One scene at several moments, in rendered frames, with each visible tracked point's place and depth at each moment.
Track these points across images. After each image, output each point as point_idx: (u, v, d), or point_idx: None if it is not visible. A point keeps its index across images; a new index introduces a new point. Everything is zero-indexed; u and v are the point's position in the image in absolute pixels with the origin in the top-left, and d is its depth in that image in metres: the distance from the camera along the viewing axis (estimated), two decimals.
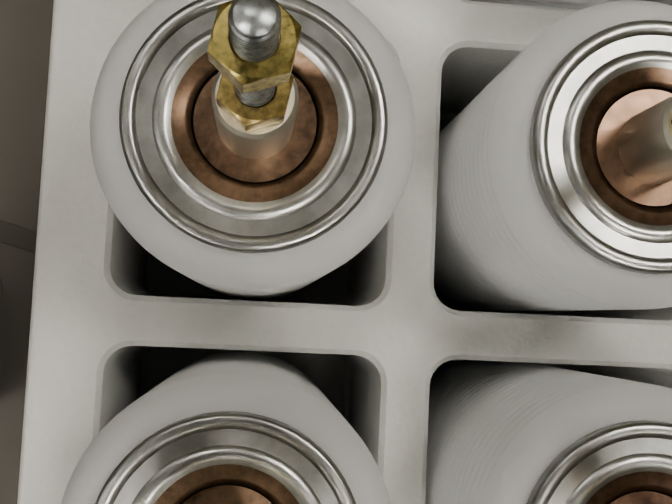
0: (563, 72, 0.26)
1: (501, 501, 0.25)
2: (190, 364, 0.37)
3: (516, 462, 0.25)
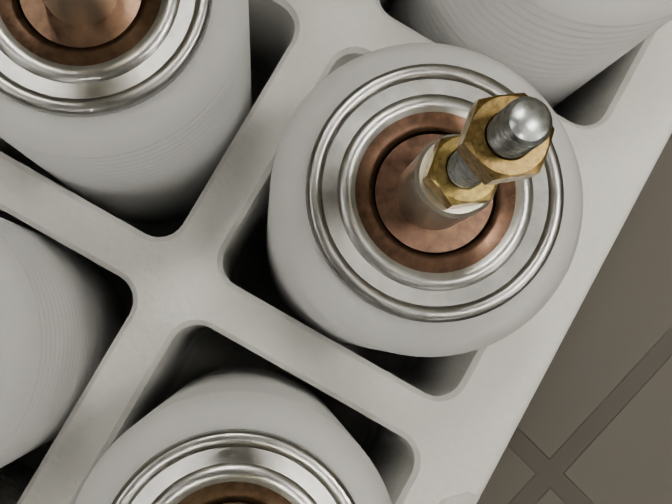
0: None
1: (324, 296, 0.25)
2: None
3: (298, 264, 0.26)
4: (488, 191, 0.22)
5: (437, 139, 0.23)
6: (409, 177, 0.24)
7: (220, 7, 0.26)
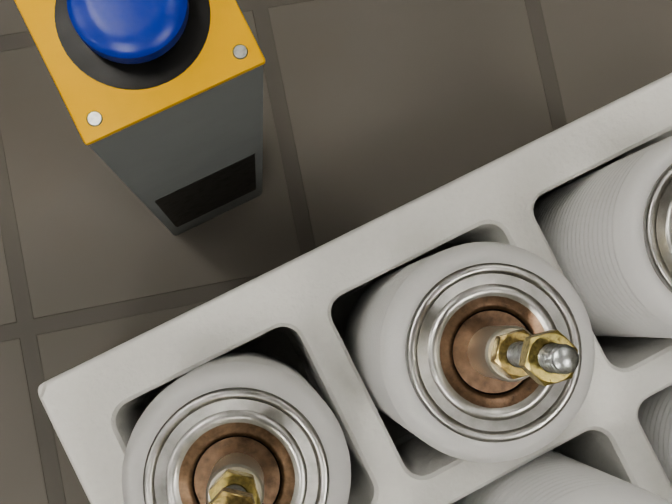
0: None
1: None
2: None
3: None
4: None
5: None
6: None
7: None
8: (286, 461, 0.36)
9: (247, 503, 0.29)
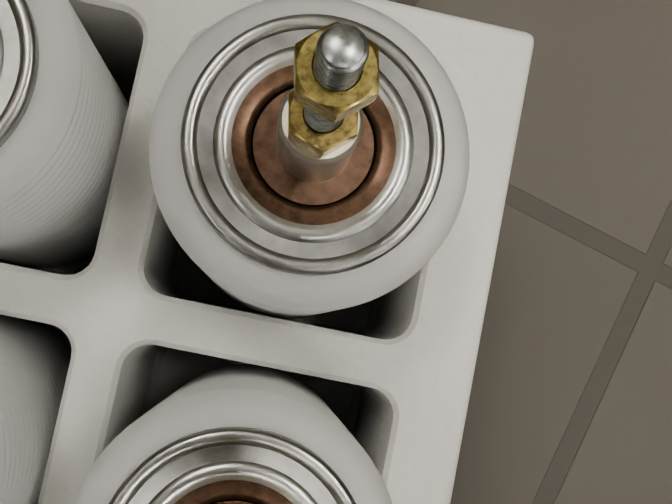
0: None
1: (88, 497, 0.24)
2: None
3: (111, 458, 0.24)
4: None
5: None
6: None
7: None
8: None
9: None
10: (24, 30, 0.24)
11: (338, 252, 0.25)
